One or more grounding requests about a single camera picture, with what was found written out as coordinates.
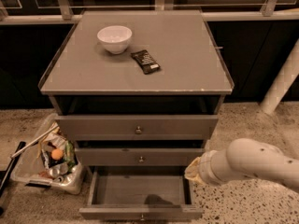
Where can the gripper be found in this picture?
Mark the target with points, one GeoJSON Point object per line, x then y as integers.
{"type": "Point", "coordinates": [204, 169]}

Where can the grey bottom drawer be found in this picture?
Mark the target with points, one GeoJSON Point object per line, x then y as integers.
{"type": "Point", "coordinates": [140, 193]}

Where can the grey drawer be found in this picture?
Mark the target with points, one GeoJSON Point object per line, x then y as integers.
{"type": "Point", "coordinates": [140, 193]}
{"type": "Point", "coordinates": [139, 153]}
{"type": "Point", "coordinates": [137, 127]}

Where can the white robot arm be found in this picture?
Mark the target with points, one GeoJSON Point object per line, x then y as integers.
{"type": "Point", "coordinates": [245, 159]}

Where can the grey drawer cabinet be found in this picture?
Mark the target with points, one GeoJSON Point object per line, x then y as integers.
{"type": "Point", "coordinates": [85, 79]}

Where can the grey middle drawer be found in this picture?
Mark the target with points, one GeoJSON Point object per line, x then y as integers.
{"type": "Point", "coordinates": [139, 153]}

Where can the grey top drawer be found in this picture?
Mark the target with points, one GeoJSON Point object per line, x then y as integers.
{"type": "Point", "coordinates": [137, 127]}

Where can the black snack bar packet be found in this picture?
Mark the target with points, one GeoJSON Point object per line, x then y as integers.
{"type": "Point", "coordinates": [145, 61]}

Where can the green snack packet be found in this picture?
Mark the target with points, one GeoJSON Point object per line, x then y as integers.
{"type": "Point", "coordinates": [69, 155]}

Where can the orange ball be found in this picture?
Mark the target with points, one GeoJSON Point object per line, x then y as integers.
{"type": "Point", "coordinates": [57, 154]}

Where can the white diagonal pole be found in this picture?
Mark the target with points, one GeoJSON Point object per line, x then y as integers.
{"type": "Point", "coordinates": [283, 81]}

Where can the white ceramic bowl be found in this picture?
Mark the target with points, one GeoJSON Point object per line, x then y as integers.
{"type": "Point", "coordinates": [115, 39]}

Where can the black flat bar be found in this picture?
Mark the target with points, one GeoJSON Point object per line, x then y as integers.
{"type": "Point", "coordinates": [5, 175]}

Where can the white stick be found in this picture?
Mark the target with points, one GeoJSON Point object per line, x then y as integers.
{"type": "Point", "coordinates": [34, 142]}

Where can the metal railing frame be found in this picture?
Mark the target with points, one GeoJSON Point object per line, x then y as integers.
{"type": "Point", "coordinates": [70, 11]}

